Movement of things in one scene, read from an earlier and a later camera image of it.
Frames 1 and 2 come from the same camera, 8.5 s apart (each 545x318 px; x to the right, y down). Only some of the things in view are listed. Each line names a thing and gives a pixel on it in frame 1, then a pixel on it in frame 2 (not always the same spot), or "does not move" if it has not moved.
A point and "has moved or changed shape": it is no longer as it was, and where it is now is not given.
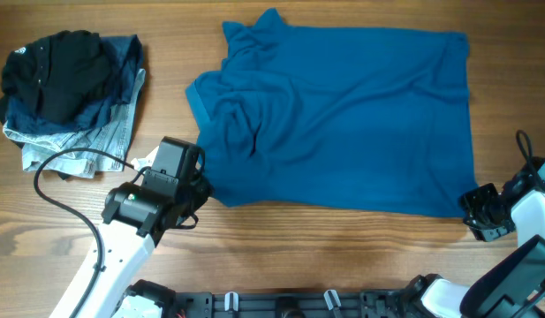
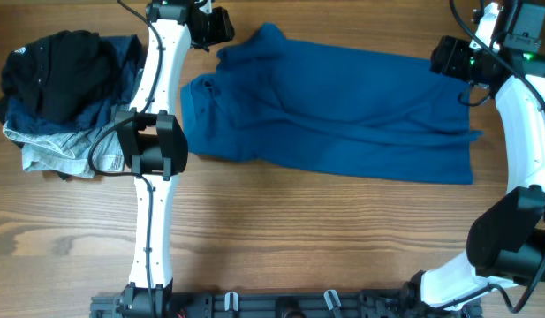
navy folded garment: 125,57 does not move
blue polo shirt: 339,119 has moved or changed shape
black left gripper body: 195,192 → 214,26
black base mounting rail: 385,303 does not move
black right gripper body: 487,213 → 459,61
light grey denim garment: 112,137 does not move
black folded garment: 61,75 does not move
